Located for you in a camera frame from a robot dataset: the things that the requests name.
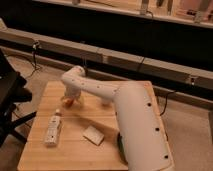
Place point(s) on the small white cup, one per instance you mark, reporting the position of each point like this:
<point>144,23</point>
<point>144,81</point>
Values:
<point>105,101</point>

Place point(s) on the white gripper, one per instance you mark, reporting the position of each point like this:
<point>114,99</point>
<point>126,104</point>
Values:
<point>73,93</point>

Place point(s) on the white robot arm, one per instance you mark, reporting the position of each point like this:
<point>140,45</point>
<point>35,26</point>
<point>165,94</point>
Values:
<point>142,137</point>

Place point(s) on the red orange pepper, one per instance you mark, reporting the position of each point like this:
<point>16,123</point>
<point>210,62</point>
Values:
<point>68,102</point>

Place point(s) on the green patterned bowl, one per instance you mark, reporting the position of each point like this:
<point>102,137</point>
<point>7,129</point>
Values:
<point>121,148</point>

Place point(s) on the white sponge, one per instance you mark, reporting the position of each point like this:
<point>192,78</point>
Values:
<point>93,135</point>

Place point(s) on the wooden table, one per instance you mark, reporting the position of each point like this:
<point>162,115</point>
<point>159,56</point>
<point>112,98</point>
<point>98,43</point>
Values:
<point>87,139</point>

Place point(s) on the black chair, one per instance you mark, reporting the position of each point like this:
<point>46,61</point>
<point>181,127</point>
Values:
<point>12,90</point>

